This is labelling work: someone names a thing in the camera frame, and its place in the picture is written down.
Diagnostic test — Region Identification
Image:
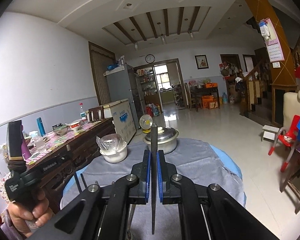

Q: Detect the small white step stool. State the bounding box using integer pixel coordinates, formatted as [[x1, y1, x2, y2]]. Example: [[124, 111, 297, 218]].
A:
[[261, 125, 279, 141]]

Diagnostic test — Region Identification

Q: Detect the purple water bottle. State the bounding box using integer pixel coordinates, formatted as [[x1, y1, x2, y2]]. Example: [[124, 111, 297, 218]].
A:
[[21, 134, 31, 160]]

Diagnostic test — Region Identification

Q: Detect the red child chair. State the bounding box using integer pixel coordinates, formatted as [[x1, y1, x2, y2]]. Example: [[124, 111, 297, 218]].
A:
[[268, 115, 300, 172]]

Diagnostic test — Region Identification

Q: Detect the clear bottle red cap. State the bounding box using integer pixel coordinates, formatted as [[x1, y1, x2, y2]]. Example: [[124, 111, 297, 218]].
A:
[[79, 103, 87, 124]]

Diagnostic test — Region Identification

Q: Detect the framed wall picture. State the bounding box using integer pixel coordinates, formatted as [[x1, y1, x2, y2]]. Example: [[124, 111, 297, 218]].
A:
[[195, 55, 209, 69]]

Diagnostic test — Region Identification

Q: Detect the teal thermos bottle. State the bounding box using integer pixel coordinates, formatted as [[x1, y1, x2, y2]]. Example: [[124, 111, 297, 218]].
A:
[[36, 118, 46, 137]]

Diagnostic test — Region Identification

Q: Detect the dark metal chopstick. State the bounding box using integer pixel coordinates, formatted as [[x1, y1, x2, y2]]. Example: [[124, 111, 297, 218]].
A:
[[151, 123, 158, 234]]

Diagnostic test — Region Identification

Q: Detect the small yellow desk fan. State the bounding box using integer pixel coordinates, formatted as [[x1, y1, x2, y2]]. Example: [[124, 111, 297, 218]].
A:
[[139, 114, 153, 134]]

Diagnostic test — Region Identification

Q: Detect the aluminium pot with lid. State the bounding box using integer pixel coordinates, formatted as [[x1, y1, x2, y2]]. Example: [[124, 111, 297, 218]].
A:
[[155, 126, 179, 154]]

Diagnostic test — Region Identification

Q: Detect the dark wooden sideboard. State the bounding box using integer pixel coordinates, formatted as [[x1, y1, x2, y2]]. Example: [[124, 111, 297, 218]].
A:
[[27, 118, 115, 213]]

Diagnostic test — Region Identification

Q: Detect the person's left hand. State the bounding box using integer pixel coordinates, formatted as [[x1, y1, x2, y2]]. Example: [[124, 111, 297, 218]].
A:
[[8, 189, 55, 238]]

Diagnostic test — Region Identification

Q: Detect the round wall clock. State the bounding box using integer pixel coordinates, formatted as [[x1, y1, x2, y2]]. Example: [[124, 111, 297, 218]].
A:
[[145, 54, 155, 64]]

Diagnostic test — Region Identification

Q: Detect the grey refrigerator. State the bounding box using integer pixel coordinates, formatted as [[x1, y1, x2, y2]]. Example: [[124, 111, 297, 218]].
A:
[[104, 63, 145, 130]]

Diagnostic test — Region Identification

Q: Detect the white bowl with plastic bag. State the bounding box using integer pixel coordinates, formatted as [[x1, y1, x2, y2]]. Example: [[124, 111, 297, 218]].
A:
[[96, 133, 128, 164]]

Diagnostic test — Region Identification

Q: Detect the white chest freezer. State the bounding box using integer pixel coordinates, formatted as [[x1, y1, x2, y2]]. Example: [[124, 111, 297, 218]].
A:
[[103, 99, 136, 143]]

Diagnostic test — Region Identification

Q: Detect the hanging wall calendar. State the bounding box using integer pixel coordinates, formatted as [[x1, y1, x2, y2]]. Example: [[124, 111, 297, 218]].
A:
[[258, 18, 285, 63]]

